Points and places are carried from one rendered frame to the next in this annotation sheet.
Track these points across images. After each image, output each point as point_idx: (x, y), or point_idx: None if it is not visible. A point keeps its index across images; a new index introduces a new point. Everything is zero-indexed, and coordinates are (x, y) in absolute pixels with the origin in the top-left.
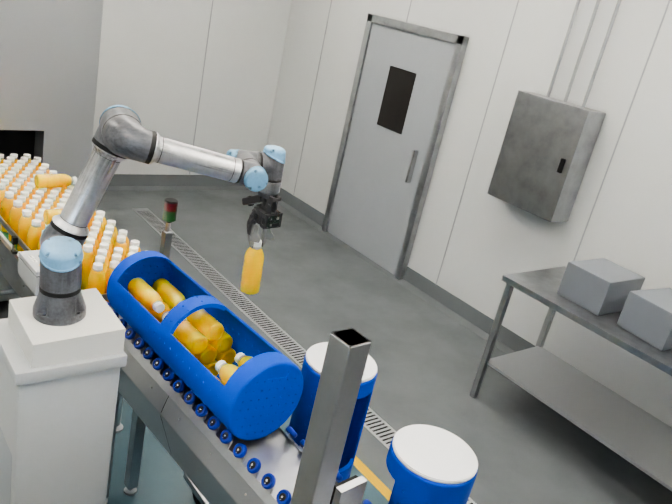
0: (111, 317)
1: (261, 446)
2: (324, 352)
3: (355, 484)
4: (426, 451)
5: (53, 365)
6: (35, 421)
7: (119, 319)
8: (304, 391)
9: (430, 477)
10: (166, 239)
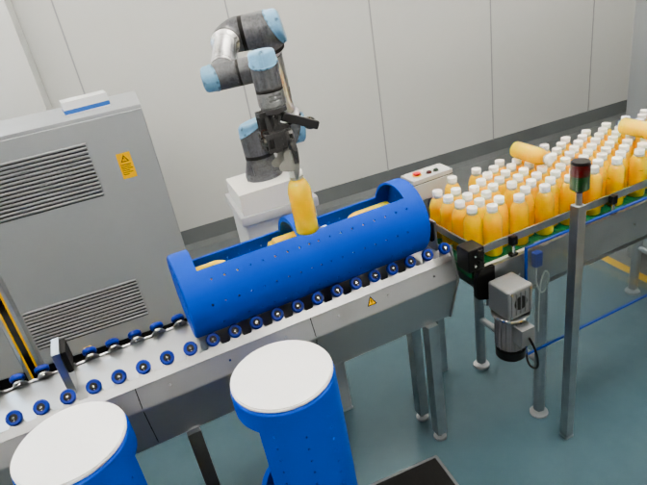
0: (256, 189)
1: (192, 339)
2: (301, 356)
3: (52, 347)
4: (74, 430)
5: (232, 200)
6: (240, 236)
7: None
8: None
9: (38, 425)
10: (571, 214)
